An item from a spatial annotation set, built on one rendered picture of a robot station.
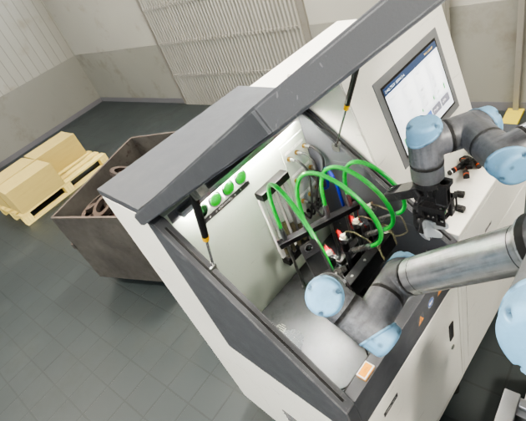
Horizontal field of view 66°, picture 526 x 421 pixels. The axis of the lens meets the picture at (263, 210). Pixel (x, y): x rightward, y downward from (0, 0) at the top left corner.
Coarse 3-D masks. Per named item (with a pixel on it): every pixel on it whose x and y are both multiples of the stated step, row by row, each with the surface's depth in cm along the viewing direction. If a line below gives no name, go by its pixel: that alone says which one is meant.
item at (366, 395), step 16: (416, 304) 127; (432, 304) 136; (400, 320) 124; (416, 320) 128; (400, 336) 122; (416, 336) 132; (400, 352) 125; (384, 368) 120; (400, 368) 129; (352, 384) 114; (368, 384) 114; (384, 384) 123; (352, 400) 111; (368, 400) 117; (368, 416) 120
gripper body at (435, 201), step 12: (444, 180) 95; (432, 192) 97; (444, 192) 94; (420, 204) 100; (432, 204) 98; (444, 204) 96; (456, 204) 100; (420, 216) 102; (432, 216) 100; (444, 216) 96
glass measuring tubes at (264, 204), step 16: (272, 176) 145; (288, 176) 145; (256, 192) 140; (272, 192) 141; (288, 192) 149; (288, 208) 151; (272, 224) 150; (288, 224) 156; (304, 240) 163; (288, 256) 158
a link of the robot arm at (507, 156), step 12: (480, 132) 82; (492, 132) 80; (504, 132) 80; (516, 132) 77; (480, 144) 81; (492, 144) 78; (504, 144) 77; (516, 144) 76; (480, 156) 80; (492, 156) 77; (504, 156) 75; (516, 156) 74; (492, 168) 77; (504, 168) 75; (516, 168) 75; (504, 180) 76; (516, 180) 76
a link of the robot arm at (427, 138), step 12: (420, 120) 88; (432, 120) 87; (408, 132) 88; (420, 132) 86; (432, 132) 85; (444, 132) 87; (408, 144) 90; (420, 144) 87; (432, 144) 87; (444, 144) 87; (408, 156) 93; (420, 156) 89; (432, 156) 89; (420, 168) 91; (432, 168) 91
